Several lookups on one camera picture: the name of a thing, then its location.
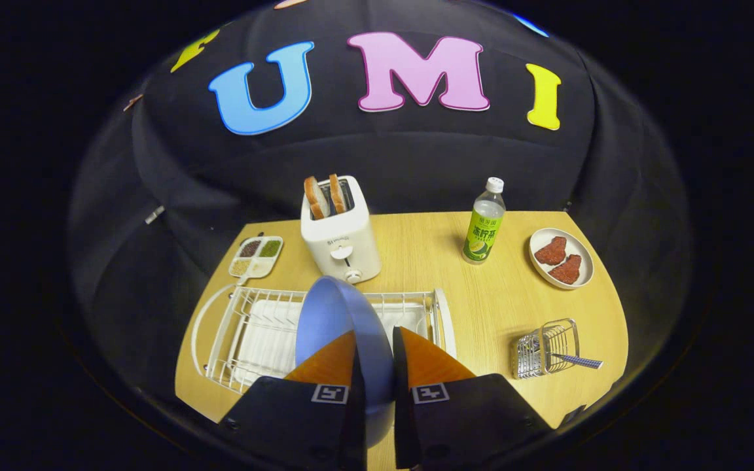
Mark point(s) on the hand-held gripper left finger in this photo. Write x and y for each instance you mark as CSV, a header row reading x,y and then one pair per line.
x,y
357,412

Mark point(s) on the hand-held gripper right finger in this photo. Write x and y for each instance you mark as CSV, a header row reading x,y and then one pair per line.
x,y
400,418

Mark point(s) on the blue plate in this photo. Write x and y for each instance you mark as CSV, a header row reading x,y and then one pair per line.
x,y
331,320

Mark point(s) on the metal spoon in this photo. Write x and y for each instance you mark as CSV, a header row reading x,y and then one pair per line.
x,y
583,362

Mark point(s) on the white compartment seasoning dish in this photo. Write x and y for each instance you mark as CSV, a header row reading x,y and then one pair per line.
x,y
256,268

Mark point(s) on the white oval plate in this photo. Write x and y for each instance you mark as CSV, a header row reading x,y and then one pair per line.
x,y
576,243

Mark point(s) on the white toaster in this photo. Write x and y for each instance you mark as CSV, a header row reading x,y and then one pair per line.
x,y
341,242

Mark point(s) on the green label drink bottle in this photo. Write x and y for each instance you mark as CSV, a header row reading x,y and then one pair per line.
x,y
484,235

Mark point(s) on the toasted bread slice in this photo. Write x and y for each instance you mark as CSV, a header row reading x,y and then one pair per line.
x,y
338,193
315,197

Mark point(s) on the red meat patty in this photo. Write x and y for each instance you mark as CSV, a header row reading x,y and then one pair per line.
x,y
551,251
567,269

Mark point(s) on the black backdrop cloth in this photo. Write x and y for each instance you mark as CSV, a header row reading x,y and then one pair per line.
x,y
416,157

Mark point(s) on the white cloth clip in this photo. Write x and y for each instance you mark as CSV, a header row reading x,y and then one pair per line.
x,y
154,214

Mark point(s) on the red cloth clip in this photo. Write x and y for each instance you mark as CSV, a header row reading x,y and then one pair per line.
x,y
133,102

